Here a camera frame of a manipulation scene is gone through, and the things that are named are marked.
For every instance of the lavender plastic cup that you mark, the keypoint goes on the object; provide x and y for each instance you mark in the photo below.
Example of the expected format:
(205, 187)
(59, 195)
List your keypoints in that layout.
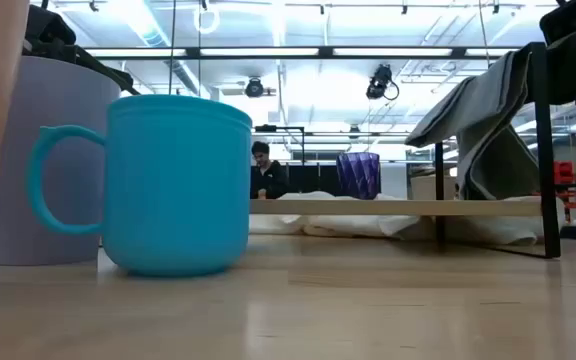
(58, 90)

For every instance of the blue plastic mug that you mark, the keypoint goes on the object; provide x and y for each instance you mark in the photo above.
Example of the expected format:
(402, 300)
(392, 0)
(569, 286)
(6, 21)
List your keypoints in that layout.
(178, 190)

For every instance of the purple translucent faceted cup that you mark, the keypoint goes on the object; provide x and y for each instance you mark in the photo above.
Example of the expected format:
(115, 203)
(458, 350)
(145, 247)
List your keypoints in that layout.
(359, 175)

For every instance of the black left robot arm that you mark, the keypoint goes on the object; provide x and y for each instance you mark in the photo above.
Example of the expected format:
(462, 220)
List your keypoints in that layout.
(48, 30)

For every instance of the person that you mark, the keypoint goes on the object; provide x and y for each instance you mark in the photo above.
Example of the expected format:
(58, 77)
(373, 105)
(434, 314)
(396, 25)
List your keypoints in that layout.
(268, 175)

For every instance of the white checked cloth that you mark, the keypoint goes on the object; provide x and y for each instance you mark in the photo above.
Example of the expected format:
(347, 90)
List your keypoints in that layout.
(348, 225)

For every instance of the grey cloth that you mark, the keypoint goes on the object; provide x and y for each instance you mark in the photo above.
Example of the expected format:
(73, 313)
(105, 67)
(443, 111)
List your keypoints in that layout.
(493, 160)

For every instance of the red storage bins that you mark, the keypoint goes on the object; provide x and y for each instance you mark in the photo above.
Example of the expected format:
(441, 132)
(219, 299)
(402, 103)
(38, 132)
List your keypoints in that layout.
(563, 172)

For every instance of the black overhead frame bar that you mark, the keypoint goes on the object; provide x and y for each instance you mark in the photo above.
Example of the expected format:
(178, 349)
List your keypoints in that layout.
(325, 51)

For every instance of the black ceiling camera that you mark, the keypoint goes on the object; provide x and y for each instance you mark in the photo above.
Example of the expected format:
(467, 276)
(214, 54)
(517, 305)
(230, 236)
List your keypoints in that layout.
(379, 80)

